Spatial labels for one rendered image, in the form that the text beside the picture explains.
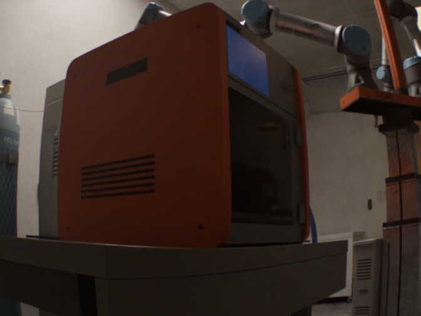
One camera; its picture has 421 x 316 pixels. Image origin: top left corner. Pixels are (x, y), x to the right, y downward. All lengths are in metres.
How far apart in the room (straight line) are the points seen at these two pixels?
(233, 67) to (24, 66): 1.95
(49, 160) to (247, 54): 1.24
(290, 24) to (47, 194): 1.22
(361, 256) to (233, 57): 1.07
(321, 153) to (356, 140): 0.52
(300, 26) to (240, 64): 0.87
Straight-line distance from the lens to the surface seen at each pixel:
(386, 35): 1.87
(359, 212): 5.20
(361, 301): 1.67
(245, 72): 0.81
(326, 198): 5.34
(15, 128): 2.02
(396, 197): 1.68
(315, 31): 1.63
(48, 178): 1.89
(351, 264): 4.53
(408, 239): 1.64
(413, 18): 2.23
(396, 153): 1.71
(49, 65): 2.71
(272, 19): 1.67
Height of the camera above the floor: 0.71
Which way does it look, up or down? 13 degrees up
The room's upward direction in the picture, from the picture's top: 1 degrees counter-clockwise
